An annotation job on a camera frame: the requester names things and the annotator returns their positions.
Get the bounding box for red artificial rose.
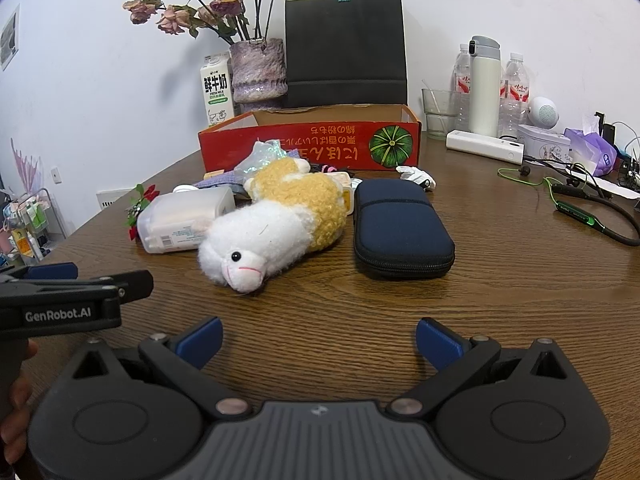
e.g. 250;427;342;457
127;184;160;240

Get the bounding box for navy blue zipper case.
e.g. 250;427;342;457
354;178;456;280

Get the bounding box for white tissue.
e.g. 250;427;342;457
396;166;437;192

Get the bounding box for white and yellow plush sheep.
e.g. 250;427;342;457
198;156;348;294

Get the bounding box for iridescent plastic bag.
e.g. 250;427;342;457
233;140;288;183

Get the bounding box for black cable bundle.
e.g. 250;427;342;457
309;160;364;181

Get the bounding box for purple knitted pouch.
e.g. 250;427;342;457
194;171;250;200

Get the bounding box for cream yellow plug adapter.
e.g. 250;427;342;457
328;171;354;216

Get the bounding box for person's left hand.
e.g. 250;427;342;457
1;372;32;465

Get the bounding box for green black neckband earphones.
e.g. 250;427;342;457
497;166;639;247

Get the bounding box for white power bank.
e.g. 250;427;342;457
446;130;524;165

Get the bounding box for white round tin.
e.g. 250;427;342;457
518;125;573;162

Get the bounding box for red pumpkin cardboard box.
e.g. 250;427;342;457
198;104;422;171

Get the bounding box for white green milk carton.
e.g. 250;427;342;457
200;52;235;126

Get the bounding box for purple tissue pack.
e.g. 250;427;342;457
564;125;617;177

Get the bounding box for clear drinking glass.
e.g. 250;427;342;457
422;88;458;139

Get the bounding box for white round speaker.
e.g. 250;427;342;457
527;96;560;129

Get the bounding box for purple ceramic vase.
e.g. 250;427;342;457
230;38;288;113

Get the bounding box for left plastic water bottle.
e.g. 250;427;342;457
451;44;471;131

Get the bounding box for plastic water bottle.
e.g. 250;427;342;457
498;52;530;138
451;44;471;131

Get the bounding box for right plastic water bottle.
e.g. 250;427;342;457
498;52;530;138

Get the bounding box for white thermos bottle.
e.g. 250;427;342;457
469;35;502;138

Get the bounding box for dried rose bouquet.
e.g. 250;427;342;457
122;0;276;44

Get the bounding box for black paper shopping bag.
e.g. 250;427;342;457
284;0;408;108

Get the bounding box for wire storage rack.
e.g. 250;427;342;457
1;188;67;264

